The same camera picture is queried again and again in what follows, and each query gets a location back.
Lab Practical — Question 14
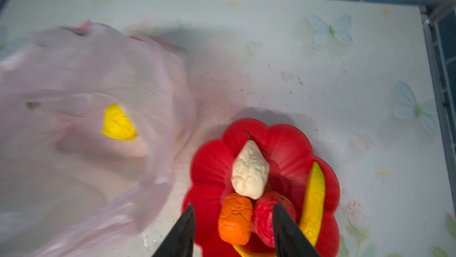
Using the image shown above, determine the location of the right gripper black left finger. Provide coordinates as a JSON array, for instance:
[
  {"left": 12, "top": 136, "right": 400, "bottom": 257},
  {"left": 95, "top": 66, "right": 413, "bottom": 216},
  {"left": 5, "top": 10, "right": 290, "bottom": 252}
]
[{"left": 152, "top": 205, "right": 196, "bottom": 257}]

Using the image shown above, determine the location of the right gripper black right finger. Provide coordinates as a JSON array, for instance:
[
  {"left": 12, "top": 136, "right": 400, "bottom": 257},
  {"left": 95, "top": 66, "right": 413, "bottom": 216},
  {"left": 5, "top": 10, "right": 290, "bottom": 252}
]
[{"left": 273, "top": 204, "right": 320, "bottom": 257}]

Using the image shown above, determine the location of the yellow banana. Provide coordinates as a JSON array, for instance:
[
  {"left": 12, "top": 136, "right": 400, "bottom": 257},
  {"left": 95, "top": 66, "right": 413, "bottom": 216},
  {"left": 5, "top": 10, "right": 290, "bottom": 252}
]
[{"left": 232, "top": 162, "right": 326, "bottom": 257}]

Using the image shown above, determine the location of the red apple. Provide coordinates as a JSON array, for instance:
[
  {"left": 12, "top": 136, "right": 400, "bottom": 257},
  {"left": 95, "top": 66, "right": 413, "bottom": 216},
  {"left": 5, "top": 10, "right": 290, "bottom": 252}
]
[{"left": 252, "top": 191, "right": 296, "bottom": 248}]

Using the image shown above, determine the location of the orange fruit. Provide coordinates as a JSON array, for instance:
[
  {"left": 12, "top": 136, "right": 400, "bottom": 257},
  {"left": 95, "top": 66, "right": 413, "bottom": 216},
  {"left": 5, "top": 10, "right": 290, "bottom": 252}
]
[{"left": 218, "top": 193, "right": 254, "bottom": 245}]

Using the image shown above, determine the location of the beige pear fruit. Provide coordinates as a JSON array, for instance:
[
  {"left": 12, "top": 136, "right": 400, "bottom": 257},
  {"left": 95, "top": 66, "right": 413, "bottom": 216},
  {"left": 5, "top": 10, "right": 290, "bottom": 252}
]
[{"left": 231, "top": 140, "right": 270, "bottom": 200}]

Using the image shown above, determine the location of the pink plastic fruit bag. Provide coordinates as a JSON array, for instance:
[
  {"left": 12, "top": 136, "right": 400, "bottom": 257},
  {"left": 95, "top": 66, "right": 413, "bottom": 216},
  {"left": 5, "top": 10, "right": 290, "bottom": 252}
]
[{"left": 1, "top": 22, "right": 197, "bottom": 257}]

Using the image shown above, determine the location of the red flower-shaped plate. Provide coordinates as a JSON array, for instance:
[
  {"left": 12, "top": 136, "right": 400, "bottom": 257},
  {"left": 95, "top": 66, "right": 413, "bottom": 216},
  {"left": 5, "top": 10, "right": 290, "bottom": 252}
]
[{"left": 182, "top": 118, "right": 340, "bottom": 257}]

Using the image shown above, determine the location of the yellow lemon fruit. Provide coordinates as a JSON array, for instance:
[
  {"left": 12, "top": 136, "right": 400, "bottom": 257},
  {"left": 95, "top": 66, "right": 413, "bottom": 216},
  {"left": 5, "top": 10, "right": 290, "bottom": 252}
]
[{"left": 102, "top": 104, "right": 137, "bottom": 141}]

